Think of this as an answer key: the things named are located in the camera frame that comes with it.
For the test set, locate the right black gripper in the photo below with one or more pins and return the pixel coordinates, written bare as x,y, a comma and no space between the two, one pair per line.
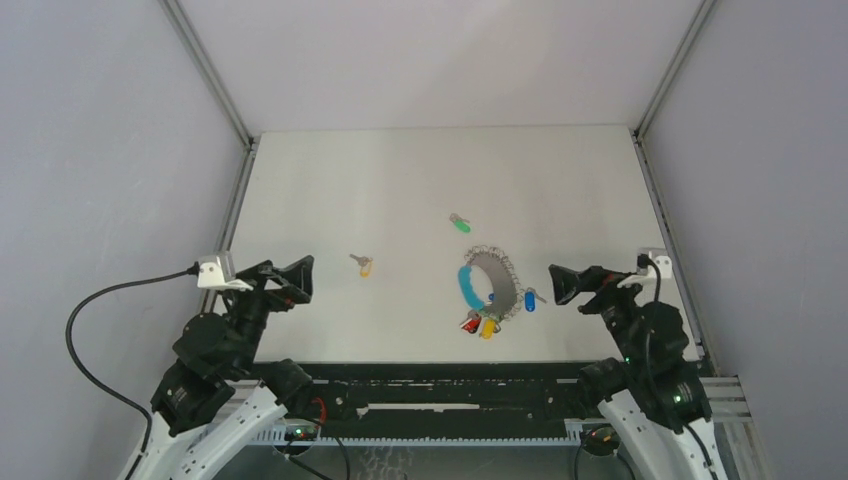
568,282

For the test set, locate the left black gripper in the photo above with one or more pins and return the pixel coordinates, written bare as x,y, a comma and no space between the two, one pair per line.
296,279

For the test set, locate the key with blue tag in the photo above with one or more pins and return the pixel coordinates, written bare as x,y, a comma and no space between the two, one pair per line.
532,299

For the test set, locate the metal key organiser with rings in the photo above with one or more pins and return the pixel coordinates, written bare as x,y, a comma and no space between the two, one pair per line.
490,287

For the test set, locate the red tagged key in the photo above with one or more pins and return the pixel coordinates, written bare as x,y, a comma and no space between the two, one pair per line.
471,324

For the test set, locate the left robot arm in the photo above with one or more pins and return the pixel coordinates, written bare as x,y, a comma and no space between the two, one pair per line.
215,398

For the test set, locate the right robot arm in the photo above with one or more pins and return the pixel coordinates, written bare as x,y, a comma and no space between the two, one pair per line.
651,397

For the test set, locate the key with yellow tag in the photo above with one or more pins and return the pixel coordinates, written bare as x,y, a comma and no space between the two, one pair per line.
364,263

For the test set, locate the key with green tag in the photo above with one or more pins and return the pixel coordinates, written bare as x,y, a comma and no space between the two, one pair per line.
462,224

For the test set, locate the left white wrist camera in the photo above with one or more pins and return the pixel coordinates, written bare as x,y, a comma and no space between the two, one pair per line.
216,272

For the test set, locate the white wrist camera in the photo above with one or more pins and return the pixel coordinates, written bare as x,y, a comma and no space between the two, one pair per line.
216,272
653,266

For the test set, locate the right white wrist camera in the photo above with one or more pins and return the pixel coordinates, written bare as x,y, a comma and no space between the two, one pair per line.
653,266

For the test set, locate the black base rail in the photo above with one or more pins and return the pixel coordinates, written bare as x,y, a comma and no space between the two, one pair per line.
451,401

